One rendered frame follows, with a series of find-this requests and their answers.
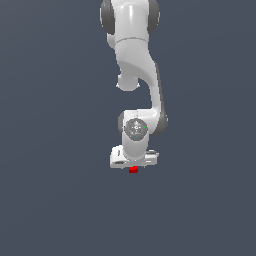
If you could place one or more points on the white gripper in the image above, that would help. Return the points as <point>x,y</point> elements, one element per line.
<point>116,157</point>

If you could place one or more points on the red cube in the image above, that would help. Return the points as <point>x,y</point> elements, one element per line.
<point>133,169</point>

